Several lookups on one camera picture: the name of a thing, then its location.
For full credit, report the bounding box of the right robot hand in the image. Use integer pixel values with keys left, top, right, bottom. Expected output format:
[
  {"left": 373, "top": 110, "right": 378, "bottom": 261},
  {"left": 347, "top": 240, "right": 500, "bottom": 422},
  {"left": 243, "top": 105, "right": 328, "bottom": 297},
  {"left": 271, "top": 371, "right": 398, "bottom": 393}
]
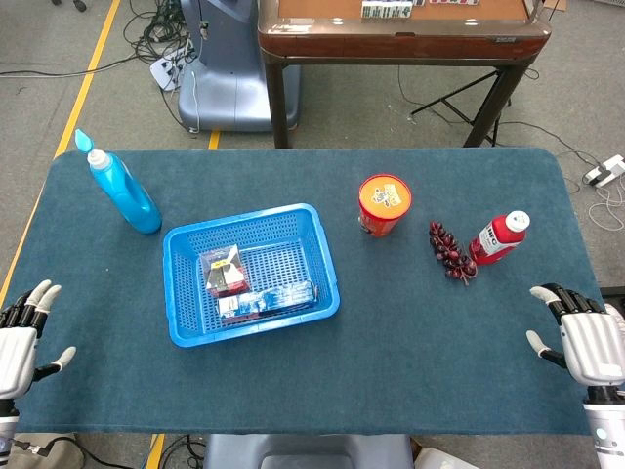
[{"left": 525, "top": 283, "right": 625, "bottom": 390}]

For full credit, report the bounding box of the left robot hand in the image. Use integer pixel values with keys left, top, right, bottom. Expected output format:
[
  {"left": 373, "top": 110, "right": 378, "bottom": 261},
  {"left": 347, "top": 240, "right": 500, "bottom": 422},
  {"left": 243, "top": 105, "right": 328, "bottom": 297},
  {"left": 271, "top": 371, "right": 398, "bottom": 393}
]
[{"left": 0, "top": 279, "right": 77, "bottom": 400}]

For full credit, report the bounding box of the clear box of red caps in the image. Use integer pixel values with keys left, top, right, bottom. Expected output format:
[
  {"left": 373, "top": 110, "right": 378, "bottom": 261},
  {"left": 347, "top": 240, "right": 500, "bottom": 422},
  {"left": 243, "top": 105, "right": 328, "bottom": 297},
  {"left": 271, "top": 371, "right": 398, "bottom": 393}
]
[{"left": 198, "top": 243, "right": 251, "bottom": 298}]

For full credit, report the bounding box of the blue snack packet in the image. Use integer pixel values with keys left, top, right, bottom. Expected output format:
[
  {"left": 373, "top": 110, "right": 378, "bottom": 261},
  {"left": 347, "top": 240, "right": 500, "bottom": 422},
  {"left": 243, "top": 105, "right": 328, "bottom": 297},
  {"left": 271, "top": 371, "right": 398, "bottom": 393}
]
[{"left": 216, "top": 281, "right": 319, "bottom": 326}]

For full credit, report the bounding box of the blue plastic perforated basket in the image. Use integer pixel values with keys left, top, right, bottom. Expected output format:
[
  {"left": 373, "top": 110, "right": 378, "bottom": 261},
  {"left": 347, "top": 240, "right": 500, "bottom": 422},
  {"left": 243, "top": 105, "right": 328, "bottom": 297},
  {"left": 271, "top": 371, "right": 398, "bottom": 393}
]
[{"left": 162, "top": 202, "right": 342, "bottom": 349}]

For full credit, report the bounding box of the red drink bottle white cap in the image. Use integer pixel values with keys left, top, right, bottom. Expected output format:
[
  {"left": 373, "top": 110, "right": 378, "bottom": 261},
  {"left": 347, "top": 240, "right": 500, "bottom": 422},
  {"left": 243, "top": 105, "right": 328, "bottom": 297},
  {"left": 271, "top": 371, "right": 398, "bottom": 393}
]
[{"left": 468, "top": 210, "right": 531, "bottom": 267}]

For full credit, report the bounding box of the dark red grape bunch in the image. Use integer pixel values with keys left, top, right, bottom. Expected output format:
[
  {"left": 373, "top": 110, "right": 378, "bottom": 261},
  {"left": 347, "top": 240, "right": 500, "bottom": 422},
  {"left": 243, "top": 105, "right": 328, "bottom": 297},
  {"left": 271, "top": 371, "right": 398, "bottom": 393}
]
[{"left": 428, "top": 221, "right": 479, "bottom": 286}]

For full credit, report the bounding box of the white power strip black plug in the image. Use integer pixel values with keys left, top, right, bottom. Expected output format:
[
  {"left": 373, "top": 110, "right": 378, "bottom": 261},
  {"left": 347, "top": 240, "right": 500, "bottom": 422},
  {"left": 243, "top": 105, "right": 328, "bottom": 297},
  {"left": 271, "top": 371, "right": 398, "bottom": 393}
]
[{"left": 583, "top": 153, "right": 625, "bottom": 188}]

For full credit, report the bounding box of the blue detergent bottle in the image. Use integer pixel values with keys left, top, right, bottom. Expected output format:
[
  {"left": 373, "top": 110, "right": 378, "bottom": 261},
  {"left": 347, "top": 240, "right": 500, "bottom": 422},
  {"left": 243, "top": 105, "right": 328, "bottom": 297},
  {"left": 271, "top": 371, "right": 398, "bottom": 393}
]
[{"left": 74, "top": 128, "right": 163, "bottom": 235}]

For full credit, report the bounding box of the teal felt table mat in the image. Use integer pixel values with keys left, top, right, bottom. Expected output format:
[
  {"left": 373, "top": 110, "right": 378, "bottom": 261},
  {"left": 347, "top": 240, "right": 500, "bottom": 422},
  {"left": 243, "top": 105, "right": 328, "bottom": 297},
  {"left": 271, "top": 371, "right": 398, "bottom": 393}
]
[{"left": 0, "top": 148, "right": 606, "bottom": 436}]

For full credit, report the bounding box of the orange instant noodle cup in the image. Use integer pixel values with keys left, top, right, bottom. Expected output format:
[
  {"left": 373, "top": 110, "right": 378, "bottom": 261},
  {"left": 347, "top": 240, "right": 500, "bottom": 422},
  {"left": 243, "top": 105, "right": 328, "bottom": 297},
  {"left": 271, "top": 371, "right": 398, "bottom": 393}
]
[{"left": 357, "top": 174, "right": 413, "bottom": 238}]

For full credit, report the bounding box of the blue-grey robot chassis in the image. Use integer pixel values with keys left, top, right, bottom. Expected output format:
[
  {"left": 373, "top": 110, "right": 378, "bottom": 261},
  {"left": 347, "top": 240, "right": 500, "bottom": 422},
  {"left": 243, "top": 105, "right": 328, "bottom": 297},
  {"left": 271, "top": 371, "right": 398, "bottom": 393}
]
[{"left": 202, "top": 433, "right": 416, "bottom": 469}]

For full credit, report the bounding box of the white power strip with plugs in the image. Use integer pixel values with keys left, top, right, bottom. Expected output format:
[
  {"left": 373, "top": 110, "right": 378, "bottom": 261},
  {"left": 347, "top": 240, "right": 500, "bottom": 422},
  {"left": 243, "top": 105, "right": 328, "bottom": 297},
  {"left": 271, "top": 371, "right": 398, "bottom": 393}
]
[{"left": 148, "top": 46, "right": 196, "bottom": 92}]

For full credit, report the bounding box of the brown mahjong table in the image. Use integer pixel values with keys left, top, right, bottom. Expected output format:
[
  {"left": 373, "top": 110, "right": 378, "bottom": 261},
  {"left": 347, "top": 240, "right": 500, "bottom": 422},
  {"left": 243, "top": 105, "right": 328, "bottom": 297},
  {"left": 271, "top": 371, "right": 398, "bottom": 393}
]
[{"left": 257, "top": 0, "right": 553, "bottom": 149}]

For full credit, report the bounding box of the green print mahjong tile row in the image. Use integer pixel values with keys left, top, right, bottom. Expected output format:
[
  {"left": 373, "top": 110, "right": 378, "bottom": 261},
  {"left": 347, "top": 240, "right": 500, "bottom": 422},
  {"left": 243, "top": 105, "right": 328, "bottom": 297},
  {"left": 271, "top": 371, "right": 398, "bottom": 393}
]
[{"left": 360, "top": 0, "right": 414, "bottom": 20}]

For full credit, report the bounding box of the black arm cable with connector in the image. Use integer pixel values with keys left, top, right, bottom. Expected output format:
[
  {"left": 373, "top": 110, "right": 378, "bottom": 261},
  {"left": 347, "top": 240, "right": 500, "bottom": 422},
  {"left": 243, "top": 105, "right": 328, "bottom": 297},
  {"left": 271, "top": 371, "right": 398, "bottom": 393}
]
[{"left": 12, "top": 437, "right": 121, "bottom": 469}]

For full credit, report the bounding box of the white floor cable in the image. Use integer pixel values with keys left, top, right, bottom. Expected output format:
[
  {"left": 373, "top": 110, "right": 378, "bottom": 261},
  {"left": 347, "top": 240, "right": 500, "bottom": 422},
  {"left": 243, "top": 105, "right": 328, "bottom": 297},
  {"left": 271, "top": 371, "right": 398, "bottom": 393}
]
[{"left": 588, "top": 185, "right": 625, "bottom": 232}]

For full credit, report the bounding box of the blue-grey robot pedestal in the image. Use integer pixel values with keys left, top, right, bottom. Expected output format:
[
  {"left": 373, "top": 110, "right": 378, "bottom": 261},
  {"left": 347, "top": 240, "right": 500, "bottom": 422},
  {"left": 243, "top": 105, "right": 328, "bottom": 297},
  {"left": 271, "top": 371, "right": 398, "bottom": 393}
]
[{"left": 177, "top": 0, "right": 302, "bottom": 133}]

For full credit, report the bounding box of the black floor cable bundle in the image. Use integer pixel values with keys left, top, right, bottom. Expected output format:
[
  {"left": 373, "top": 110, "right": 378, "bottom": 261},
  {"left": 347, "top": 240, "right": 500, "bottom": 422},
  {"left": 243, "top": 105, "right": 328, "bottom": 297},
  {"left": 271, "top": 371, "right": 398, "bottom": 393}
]
[{"left": 121, "top": 0, "right": 199, "bottom": 67}]

